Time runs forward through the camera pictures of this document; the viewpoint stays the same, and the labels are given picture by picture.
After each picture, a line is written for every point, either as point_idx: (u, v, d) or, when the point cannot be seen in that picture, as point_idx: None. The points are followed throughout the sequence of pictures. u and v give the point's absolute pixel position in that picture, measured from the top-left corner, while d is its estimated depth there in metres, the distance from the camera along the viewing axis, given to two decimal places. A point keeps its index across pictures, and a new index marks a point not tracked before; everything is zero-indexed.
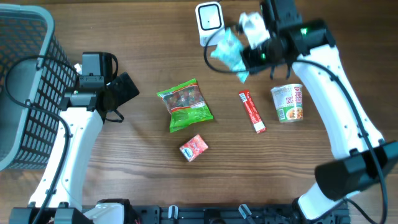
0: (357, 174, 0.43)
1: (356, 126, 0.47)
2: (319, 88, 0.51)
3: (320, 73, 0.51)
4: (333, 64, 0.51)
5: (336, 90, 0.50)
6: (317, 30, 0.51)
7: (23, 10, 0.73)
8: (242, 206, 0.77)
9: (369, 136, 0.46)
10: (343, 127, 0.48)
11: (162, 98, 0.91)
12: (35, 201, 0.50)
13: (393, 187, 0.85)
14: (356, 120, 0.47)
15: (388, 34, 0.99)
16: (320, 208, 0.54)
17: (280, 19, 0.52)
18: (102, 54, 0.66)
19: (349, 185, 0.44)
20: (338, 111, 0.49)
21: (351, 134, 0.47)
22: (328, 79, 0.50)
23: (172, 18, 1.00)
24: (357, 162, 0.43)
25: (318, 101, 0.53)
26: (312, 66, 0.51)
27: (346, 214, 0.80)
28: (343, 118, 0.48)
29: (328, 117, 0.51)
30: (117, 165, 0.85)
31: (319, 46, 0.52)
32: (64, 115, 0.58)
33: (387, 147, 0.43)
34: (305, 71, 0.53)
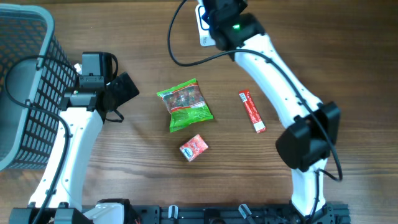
0: (307, 137, 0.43)
1: (295, 97, 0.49)
2: (257, 71, 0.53)
3: (257, 59, 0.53)
4: (266, 50, 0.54)
5: (273, 70, 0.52)
6: (247, 27, 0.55)
7: (23, 10, 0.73)
8: (242, 206, 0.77)
9: (308, 102, 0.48)
10: (283, 99, 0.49)
11: (162, 98, 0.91)
12: (35, 201, 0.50)
13: (393, 187, 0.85)
14: (294, 91, 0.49)
15: (388, 33, 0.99)
16: (308, 195, 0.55)
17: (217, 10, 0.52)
18: (102, 54, 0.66)
19: (303, 150, 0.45)
20: (276, 88, 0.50)
21: (291, 104, 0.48)
22: (263, 61, 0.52)
23: (172, 18, 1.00)
24: (300, 126, 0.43)
25: (260, 83, 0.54)
26: (248, 53, 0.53)
27: (346, 214, 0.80)
28: (283, 93, 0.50)
29: (270, 95, 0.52)
30: (117, 165, 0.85)
31: (252, 37, 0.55)
32: (64, 115, 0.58)
33: (324, 107, 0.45)
34: (244, 60, 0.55)
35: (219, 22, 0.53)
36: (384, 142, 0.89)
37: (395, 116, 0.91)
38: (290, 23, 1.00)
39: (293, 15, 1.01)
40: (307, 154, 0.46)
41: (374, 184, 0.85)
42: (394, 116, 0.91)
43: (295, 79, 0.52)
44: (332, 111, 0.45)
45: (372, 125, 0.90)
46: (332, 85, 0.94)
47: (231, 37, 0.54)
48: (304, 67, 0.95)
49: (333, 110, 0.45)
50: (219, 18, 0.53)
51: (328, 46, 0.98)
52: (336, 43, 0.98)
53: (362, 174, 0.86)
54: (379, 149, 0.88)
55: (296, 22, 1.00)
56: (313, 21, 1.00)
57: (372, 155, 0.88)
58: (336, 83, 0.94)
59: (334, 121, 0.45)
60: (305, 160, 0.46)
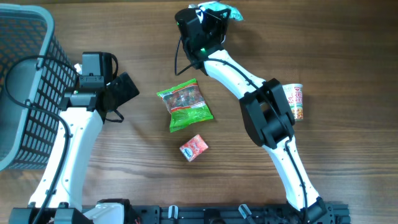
0: (254, 106, 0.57)
1: (244, 81, 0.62)
2: (219, 73, 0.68)
3: (217, 64, 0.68)
4: (224, 58, 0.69)
5: (229, 69, 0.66)
6: (213, 48, 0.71)
7: (23, 10, 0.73)
8: (242, 206, 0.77)
9: (255, 83, 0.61)
10: (236, 84, 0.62)
11: (162, 98, 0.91)
12: (36, 201, 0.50)
13: (393, 187, 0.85)
14: (243, 77, 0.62)
15: (387, 33, 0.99)
16: (293, 183, 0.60)
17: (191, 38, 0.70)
18: (102, 54, 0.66)
19: (255, 119, 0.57)
20: (231, 78, 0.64)
21: (242, 86, 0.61)
22: (221, 64, 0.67)
23: (171, 18, 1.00)
24: (250, 99, 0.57)
25: (223, 81, 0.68)
26: (210, 60, 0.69)
27: (346, 214, 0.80)
28: (236, 79, 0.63)
29: (231, 87, 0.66)
30: (117, 165, 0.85)
31: (214, 51, 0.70)
32: (64, 115, 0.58)
33: (266, 83, 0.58)
34: (209, 68, 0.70)
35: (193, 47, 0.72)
36: (384, 142, 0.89)
37: (395, 116, 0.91)
38: (290, 23, 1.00)
39: (293, 15, 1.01)
40: (260, 124, 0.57)
41: (374, 184, 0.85)
42: (394, 116, 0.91)
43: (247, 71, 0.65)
44: (275, 86, 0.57)
45: (372, 125, 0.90)
46: (332, 85, 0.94)
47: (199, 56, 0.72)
48: (304, 67, 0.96)
49: (276, 86, 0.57)
50: (192, 44, 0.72)
51: (328, 46, 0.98)
52: (336, 43, 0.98)
53: (362, 174, 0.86)
54: (379, 149, 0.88)
55: (296, 22, 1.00)
56: (313, 20, 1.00)
57: (372, 155, 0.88)
58: (335, 83, 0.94)
59: (277, 94, 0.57)
60: (259, 130, 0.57)
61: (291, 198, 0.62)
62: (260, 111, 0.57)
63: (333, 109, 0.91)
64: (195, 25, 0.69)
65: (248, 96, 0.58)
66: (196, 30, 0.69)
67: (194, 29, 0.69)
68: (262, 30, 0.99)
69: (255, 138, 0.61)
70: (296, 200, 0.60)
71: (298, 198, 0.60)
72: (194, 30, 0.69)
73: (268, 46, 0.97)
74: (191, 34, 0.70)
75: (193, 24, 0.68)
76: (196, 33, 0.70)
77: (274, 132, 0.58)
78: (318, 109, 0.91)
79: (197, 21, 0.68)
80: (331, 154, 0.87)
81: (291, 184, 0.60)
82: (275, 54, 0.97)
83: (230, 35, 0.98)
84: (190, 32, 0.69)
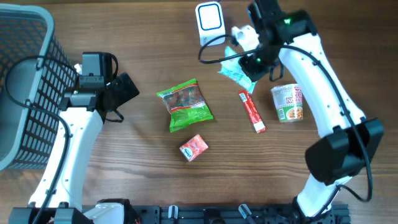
0: (342, 147, 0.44)
1: (338, 106, 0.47)
2: (303, 74, 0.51)
3: (303, 59, 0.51)
4: (316, 51, 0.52)
5: (320, 74, 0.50)
6: (298, 21, 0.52)
7: (23, 10, 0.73)
8: (242, 206, 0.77)
9: (352, 114, 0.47)
10: (325, 106, 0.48)
11: (162, 98, 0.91)
12: (35, 201, 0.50)
13: (393, 188, 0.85)
14: (339, 100, 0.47)
15: (388, 33, 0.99)
16: (319, 202, 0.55)
17: (266, 17, 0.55)
18: (102, 54, 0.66)
19: (335, 160, 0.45)
20: (319, 91, 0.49)
21: (333, 112, 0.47)
22: (310, 63, 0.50)
23: (171, 18, 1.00)
24: (339, 137, 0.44)
25: (303, 89, 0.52)
26: (295, 51, 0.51)
27: (346, 214, 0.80)
28: (326, 98, 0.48)
29: (315, 106, 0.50)
30: (118, 165, 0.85)
31: (301, 35, 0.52)
32: (64, 115, 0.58)
33: (369, 124, 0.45)
34: (290, 59, 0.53)
35: (266, 20, 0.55)
36: (384, 142, 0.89)
37: (395, 116, 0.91)
38: None
39: None
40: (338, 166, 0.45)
41: (374, 184, 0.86)
42: (394, 116, 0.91)
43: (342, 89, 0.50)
44: (375, 129, 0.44)
45: None
46: None
47: (279, 29, 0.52)
48: None
49: (376, 127, 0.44)
50: (265, 20, 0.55)
51: (328, 46, 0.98)
52: (336, 43, 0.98)
53: (362, 174, 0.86)
54: (379, 149, 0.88)
55: None
56: (313, 20, 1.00)
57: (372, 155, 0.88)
58: None
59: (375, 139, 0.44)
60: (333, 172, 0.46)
61: (301, 201, 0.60)
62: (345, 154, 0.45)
63: None
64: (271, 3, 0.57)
65: (337, 132, 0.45)
66: (273, 8, 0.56)
67: (271, 7, 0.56)
68: None
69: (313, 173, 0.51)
70: (309, 210, 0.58)
71: (314, 210, 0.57)
72: (271, 8, 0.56)
73: None
74: (267, 12, 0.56)
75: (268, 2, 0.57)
76: (272, 12, 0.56)
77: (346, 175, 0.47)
78: None
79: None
80: None
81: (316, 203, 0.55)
82: None
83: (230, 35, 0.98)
84: (264, 7, 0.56)
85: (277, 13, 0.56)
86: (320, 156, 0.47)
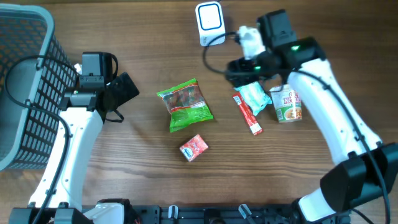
0: (359, 176, 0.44)
1: (352, 131, 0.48)
2: (313, 97, 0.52)
3: (313, 84, 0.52)
4: (326, 76, 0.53)
5: (331, 99, 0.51)
6: (308, 50, 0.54)
7: (23, 10, 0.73)
8: (242, 206, 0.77)
9: (366, 139, 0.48)
10: (339, 130, 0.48)
11: (162, 98, 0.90)
12: (35, 201, 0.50)
13: (393, 188, 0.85)
14: (352, 125, 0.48)
15: (388, 33, 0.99)
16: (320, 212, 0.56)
17: (275, 37, 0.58)
18: (102, 54, 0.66)
19: (351, 190, 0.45)
20: (331, 115, 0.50)
21: (347, 137, 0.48)
22: (320, 88, 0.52)
23: (171, 18, 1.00)
24: (356, 165, 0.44)
25: (313, 111, 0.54)
26: (305, 77, 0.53)
27: (346, 214, 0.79)
28: (338, 123, 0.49)
29: (327, 127, 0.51)
30: (118, 165, 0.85)
31: (310, 60, 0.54)
32: (64, 115, 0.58)
33: (387, 151, 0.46)
34: (299, 84, 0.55)
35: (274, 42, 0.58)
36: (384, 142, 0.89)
37: (395, 116, 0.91)
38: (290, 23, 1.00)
39: (293, 15, 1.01)
40: (353, 194, 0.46)
41: None
42: (394, 116, 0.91)
43: (354, 112, 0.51)
44: (393, 156, 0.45)
45: (372, 126, 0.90)
46: None
47: (288, 56, 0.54)
48: None
49: (395, 154, 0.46)
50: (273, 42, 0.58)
51: (328, 46, 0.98)
52: (336, 43, 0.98)
53: None
54: None
55: (296, 22, 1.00)
56: (313, 20, 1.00)
57: None
58: None
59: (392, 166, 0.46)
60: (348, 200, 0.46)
61: (303, 206, 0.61)
62: (360, 183, 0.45)
63: None
64: (282, 22, 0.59)
65: (354, 159, 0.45)
66: (282, 27, 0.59)
67: (280, 27, 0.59)
68: None
69: (328, 200, 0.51)
70: (311, 216, 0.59)
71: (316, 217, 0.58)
72: (280, 27, 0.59)
73: None
74: (275, 33, 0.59)
75: (277, 22, 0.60)
76: (282, 31, 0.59)
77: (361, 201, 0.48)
78: None
79: (282, 18, 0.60)
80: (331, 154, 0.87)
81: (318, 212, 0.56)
82: None
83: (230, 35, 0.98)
84: (274, 27, 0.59)
85: (286, 32, 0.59)
86: (336, 182, 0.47)
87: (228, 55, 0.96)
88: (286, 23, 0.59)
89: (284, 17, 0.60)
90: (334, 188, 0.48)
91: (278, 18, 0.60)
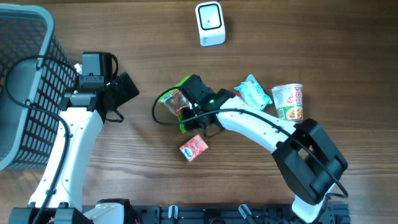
0: (292, 158, 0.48)
1: (272, 129, 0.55)
2: (237, 124, 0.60)
3: (232, 115, 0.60)
4: (239, 105, 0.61)
5: (249, 117, 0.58)
6: (221, 97, 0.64)
7: (23, 10, 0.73)
8: (242, 206, 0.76)
9: (284, 127, 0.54)
10: (263, 134, 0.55)
11: (163, 102, 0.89)
12: (36, 201, 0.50)
13: (393, 187, 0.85)
14: (270, 124, 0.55)
15: (387, 33, 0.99)
16: (315, 208, 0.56)
17: (198, 98, 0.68)
18: (101, 54, 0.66)
19: (301, 174, 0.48)
20: (253, 127, 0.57)
21: (270, 135, 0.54)
22: (237, 114, 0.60)
23: (171, 18, 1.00)
24: (287, 153, 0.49)
25: (248, 134, 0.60)
26: (223, 112, 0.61)
27: (346, 214, 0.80)
28: (261, 129, 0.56)
29: (259, 139, 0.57)
30: (117, 165, 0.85)
31: (226, 102, 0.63)
32: (64, 115, 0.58)
33: (305, 124, 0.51)
34: (225, 119, 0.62)
35: (199, 101, 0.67)
36: (384, 142, 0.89)
37: (394, 116, 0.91)
38: (290, 23, 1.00)
39: (293, 15, 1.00)
40: (306, 178, 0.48)
41: (374, 183, 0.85)
42: (393, 116, 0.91)
43: (270, 115, 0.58)
44: (313, 127, 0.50)
45: (372, 126, 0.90)
46: (332, 85, 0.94)
47: (209, 108, 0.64)
48: (303, 67, 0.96)
49: (314, 127, 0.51)
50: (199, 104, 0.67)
51: (328, 46, 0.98)
52: (336, 43, 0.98)
53: (362, 174, 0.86)
54: (379, 149, 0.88)
55: (296, 22, 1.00)
56: (313, 20, 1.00)
57: (372, 155, 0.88)
58: (335, 83, 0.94)
59: (319, 137, 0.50)
60: (308, 186, 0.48)
61: (297, 210, 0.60)
62: (301, 163, 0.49)
63: (332, 110, 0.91)
64: (196, 85, 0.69)
65: (280, 147, 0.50)
66: (199, 89, 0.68)
67: (198, 88, 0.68)
68: (262, 30, 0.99)
69: (303, 198, 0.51)
70: (308, 216, 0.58)
71: (312, 215, 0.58)
72: (198, 89, 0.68)
73: (267, 46, 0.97)
74: (196, 94, 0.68)
75: (194, 86, 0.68)
76: (200, 91, 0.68)
77: (326, 184, 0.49)
78: (318, 108, 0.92)
79: (196, 81, 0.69)
80: None
81: (314, 210, 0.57)
82: (275, 53, 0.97)
83: (230, 35, 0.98)
84: (194, 90, 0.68)
85: (205, 90, 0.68)
86: (289, 177, 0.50)
87: (228, 55, 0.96)
88: (201, 84, 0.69)
89: (196, 79, 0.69)
90: (294, 183, 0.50)
91: (193, 82, 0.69)
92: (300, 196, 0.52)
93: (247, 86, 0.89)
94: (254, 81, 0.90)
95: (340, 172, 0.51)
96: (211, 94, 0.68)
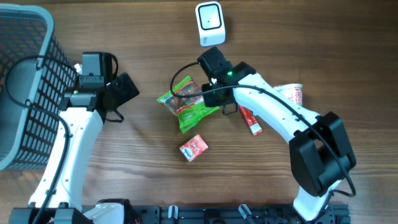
0: (308, 149, 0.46)
1: (291, 116, 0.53)
2: (254, 102, 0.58)
3: (250, 93, 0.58)
4: (259, 84, 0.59)
5: (267, 98, 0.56)
6: (240, 71, 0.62)
7: (23, 10, 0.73)
8: (242, 206, 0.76)
9: (306, 117, 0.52)
10: (281, 119, 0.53)
11: (163, 102, 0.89)
12: (35, 201, 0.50)
13: (393, 187, 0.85)
14: (290, 111, 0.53)
15: (387, 33, 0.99)
16: (316, 206, 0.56)
17: (215, 70, 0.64)
18: (102, 54, 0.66)
19: (311, 166, 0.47)
20: (271, 109, 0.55)
21: (289, 122, 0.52)
22: (257, 92, 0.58)
23: (171, 18, 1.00)
24: (305, 142, 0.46)
25: (263, 116, 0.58)
26: (241, 88, 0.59)
27: (346, 214, 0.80)
28: (280, 113, 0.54)
29: (275, 122, 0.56)
30: (118, 165, 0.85)
31: (244, 77, 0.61)
32: (64, 115, 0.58)
33: (327, 119, 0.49)
34: (242, 96, 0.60)
35: (216, 73, 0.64)
36: (384, 142, 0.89)
37: (394, 116, 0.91)
38: (290, 23, 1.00)
39: (293, 15, 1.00)
40: (316, 170, 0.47)
41: (375, 183, 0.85)
42: (394, 116, 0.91)
43: (291, 100, 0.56)
44: (334, 122, 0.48)
45: (372, 126, 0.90)
46: (332, 85, 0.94)
47: (226, 81, 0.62)
48: (303, 67, 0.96)
49: (336, 121, 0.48)
50: (216, 76, 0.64)
51: (327, 46, 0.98)
52: (336, 43, 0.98)
53: (362, 174, 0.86)
54: (379, 149, 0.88)
55: (296, 22, 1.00)
56: (313, 20, 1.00)
57: (372, 155, 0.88)
58: (335, 83, 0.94)
59: (339, 132, 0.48)
60: (316, 179, 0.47)
61: (298, 206, 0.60)
62: (315, 155, 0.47)
63: (332, 110, 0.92)
64: (216, 56, 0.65)
65: (298, 135, 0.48)
66: (218, 60, 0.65)
67: (217, 60, 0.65)
68: (262, 30, 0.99)
69: (306, 188, 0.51)
70: (308, 213, 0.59)
71: (313, 213, 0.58)
72: (216, 60, 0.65)
73: (267, 46, 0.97)
74: (214, 65, 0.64)
75: (213, 56, 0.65)
76: (219, 62, 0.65)
77: (332, 179, 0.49)
78: (317, 109, 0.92)
79: (216, 52, 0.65)
80: None
81: (314, 208, 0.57)
82: (275, 53, 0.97)
83: (229, 35, 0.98)
84: (212, 61, 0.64)
85: (224, 63, 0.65)
86: (299, 166, 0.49)
87: (228, 55, 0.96)
88: (221, 55, 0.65)
89: (216, 50, 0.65)
90: (302, 173, 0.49)
91: (212, 53, 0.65)
92: (303, 185, 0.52)
93: None
94: None
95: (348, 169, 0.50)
96: (229, 68, 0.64)
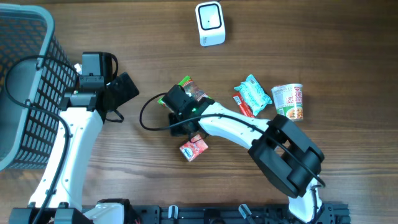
0: (265, 154, 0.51)
1: (247, 128, 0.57)
2: (218, 128, 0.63)
3: (212, 120, 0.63)
4: (218, 111, 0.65)
5: (227, 121, 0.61)
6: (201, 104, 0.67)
7: (22, 10, 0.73)
8: (242, 206, 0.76)
9: (258, 126, 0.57)
10: (239, 134, 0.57)
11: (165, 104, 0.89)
12: (35, 201, 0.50)
13: (393, 187, 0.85)
14: (245, 124, 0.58)
15: (388, 33, 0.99)
16: (308, 206, 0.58)
17: (181, 109, 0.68)
18: (101, 54, 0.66)
19: (275, 168, 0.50)
20: (231, 129, 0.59)
21: (246, 135, 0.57)
22: (217, 118, 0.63)
23: (172, 18, 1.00)
24: (261, 149, 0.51)
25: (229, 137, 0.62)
26: (204, 118, 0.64)
27: (346, 214, 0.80)
28: (237, 130, 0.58)
29: (238, 140, 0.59)
30: (117, 165, 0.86)
31: (205, 107, 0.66)
32: (64, 115, 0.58)
33: (277, 121, 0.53)
34: (207, 126, 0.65)
35: (183, 111, 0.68)
36: (384, 141, 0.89)
37: (394, 116, 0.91)
38: (290, 23, 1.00)
39: (293, 15, 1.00)
40: (282, 172, 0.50)
41: (374, 183, 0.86)
42: (393, 116, 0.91)
43: (247, 117, 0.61)
44: (283, 122, 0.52)
45: (372, 126, 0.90)
46: (332, 85, 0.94)
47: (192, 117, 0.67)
48: (303, 67, 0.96)
49: (285, 122, 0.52)
50: (183, 114, 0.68)
51: (328, 46, 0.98)
52: (336, 43, 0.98)
53: (362, 174, 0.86)
54: (379, 149, 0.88)
55: (296, 22, 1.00)
56: (313, 20, 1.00)
57: (372, 155, 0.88)
58: (335, 83, 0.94)
59: (290, 130, 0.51)
60: (284, 179, 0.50)
61: (295, 211, 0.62)
62: (275, 158, 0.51)
63: (333, 109, 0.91)
64: (179, 94, 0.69)
65: (255, 144, 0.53)
66: (181, 98, 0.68)
67: (180, 98, 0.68)
68: (262, 30, 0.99)
69: (286, 193, 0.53)
70: (305, 215, 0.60)
71: (308, 213, 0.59)
72: (179, 99, 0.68)
73: (267, 46, 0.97)
74: (178, 104, 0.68)
75: (175, 95, 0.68)
76: (183, 100, 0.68)
77: (304, 178, 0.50)
78: (318, 108, 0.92)
79: (176, 90, 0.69)
80: (331, 154, 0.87)
81: (307, 208, 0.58)
82: (275, 53, 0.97)
83: (229, 35, 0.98)
84: (176, 100, 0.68)
85: (188, 99, 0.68)
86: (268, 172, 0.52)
87: (228, 55, 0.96)
88: (182, 93, 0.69)
89: (177, 89, 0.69)
90: (274, 178, 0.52)
91: (175, 92, 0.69)
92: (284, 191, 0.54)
93: (247, 86, 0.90)
94: (254, 80, 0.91)
95: (317, 163, 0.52)
96: (193, 102, 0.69)
